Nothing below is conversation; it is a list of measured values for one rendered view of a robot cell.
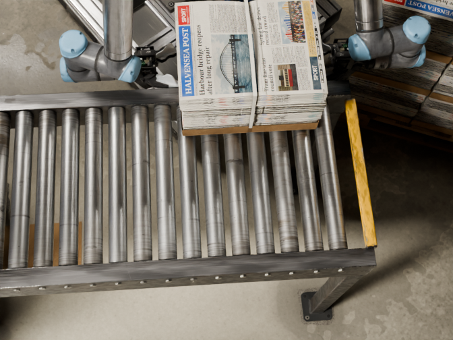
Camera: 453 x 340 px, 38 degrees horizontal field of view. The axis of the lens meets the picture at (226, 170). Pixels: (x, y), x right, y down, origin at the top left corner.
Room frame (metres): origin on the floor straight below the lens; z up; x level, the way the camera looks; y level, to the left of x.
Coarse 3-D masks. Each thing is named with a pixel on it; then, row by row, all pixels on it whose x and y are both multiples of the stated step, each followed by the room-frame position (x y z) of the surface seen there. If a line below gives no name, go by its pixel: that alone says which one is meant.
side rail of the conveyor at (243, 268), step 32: (224, 256) 0.40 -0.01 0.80; (256, 256) 0.40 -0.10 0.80; (288, 256) 0.41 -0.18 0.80; (320, 256) 0.42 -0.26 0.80; (352, 256) 0.42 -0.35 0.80; (0, 288) 0.27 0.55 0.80; (32, 288) 0.28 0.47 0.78; (64, 288) 0.29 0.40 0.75; (96, 288) 0.30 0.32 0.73; (128, 288) 0.31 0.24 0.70
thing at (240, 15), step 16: (256, 0) 1.03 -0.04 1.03; (240, 16) 0.98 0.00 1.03; (256, 16) 0.98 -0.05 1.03; (240, 32) 0.93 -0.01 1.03; (256, 32) 0.94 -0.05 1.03; (240, 48) 0.89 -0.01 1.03; (256, 48) 0.89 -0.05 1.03; (240, 64) 0.84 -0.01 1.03; (256, 64) 0.84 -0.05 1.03; (256, 80) 0.80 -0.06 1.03; (256, 112) 0.76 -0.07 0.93
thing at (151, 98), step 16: (336, 80) 0.94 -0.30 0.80; (0, 96) 0.80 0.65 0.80; (16, 96) 0.81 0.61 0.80; (32, 96) 0.81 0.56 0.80; (48, 96) 0.82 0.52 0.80; (64, 96) 0.82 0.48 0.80; (80, 96) 0.82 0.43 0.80; (96, 96) 0.83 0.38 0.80; (112, 96) 0.83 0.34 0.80; (128, 96) 0.84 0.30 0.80; (144, 96) 0.84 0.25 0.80; (160, 96) 0.84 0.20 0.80; (176, 96) 0.85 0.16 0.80; (336, 96) 0.89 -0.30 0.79; (16, 112) 0.77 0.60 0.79; (32, 112) 0.77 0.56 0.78; (80, 112) 0.79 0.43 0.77; (128, 112) 0.81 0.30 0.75; (176, 112) 0.83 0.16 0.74; (336, 112) 0.90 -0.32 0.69
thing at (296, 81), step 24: (264, 0) 1.03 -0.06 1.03; (288, 0) 1.04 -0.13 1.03; (312, 0) 1.05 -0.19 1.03; (264, 24) 0.96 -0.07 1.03; (288, 24) 0.96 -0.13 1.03; (312, 24) 0.97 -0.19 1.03; (264, 48) 0.89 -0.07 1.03; (288, 48) 0.90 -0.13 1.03; (312, 48) 0.90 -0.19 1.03; (288, 72) 0.83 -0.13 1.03; (312, 72) 0.83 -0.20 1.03; (288, 96) 0.76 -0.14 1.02; (312, 96) 0.77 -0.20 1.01; (264, 120) 0.76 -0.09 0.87; (288, 120) 0.77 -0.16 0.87; (312, 120) 0.78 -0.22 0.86
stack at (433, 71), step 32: (384, 0) 1.22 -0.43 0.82; (416, 0) 1.22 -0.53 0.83; (448, 0) 1.23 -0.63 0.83; (448, 32) 1.16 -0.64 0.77; (448, 64) 1.17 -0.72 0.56; (352, 96) 1.20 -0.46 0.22; (384, 96) 1.18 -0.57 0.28; (416, 96) 1.16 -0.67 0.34; (384, 128) 1.17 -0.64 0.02; (416, 128) 1.14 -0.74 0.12; (448, 128) 1.12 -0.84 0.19
